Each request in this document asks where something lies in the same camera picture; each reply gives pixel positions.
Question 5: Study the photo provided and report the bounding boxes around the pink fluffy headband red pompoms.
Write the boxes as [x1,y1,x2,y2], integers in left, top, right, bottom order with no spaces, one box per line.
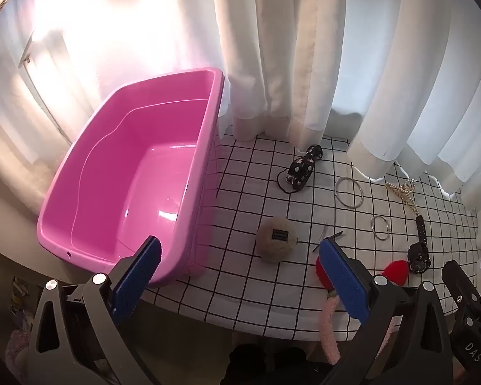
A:
[315,257,409,364]

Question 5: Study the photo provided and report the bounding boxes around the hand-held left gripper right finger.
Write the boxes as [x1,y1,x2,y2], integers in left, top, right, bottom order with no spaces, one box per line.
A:
[318,237,453,385]

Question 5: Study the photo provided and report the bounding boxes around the cream thick curtain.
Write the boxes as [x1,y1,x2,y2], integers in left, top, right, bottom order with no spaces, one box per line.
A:
[210,0,347,142]

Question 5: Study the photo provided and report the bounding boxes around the black wrist watch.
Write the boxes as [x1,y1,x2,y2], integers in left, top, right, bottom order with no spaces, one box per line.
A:
[408,215,432,275]

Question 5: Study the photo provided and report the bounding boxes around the large silver bangle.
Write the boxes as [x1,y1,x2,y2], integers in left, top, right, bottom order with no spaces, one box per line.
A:
[334,176,365,210]

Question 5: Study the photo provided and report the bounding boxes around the small silver bangle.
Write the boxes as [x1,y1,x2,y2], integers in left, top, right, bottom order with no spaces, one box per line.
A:
[371,215,390,241]

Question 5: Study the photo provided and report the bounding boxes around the sheer white curtain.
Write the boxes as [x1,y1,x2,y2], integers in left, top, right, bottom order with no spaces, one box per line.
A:
[0,0,233,169]

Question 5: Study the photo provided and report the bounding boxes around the black hair pin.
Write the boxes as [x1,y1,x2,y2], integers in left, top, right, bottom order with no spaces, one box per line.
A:
[313,230,344,253]

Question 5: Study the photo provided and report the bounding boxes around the pearl hair claw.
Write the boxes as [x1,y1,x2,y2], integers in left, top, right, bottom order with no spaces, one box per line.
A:
[385,179,422,219]

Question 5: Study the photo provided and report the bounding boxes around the beige fluffy round pouch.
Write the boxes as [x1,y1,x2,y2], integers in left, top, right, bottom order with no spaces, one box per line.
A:
[255,216,298,264]

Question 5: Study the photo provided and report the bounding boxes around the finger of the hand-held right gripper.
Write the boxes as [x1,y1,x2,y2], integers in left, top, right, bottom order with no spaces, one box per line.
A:
[442,260,481,329]

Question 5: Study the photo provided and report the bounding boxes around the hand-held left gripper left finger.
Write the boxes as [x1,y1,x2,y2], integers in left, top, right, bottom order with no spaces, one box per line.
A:
[28,235,162,385]

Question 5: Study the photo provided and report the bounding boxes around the pink fluffy cloth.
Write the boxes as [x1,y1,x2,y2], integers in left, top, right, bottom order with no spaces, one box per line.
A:
[6,327,37,373]

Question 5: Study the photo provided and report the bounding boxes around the black printed ribbon keychain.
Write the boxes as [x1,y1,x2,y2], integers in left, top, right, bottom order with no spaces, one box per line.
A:
[276,144,325,194]

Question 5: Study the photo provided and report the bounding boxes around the pink plastic tub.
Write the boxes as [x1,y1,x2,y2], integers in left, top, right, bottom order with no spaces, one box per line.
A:
[37,67,225,288]

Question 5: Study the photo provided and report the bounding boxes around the white pleated curtain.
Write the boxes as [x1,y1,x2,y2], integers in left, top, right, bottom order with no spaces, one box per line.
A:
[329,0,481,209]

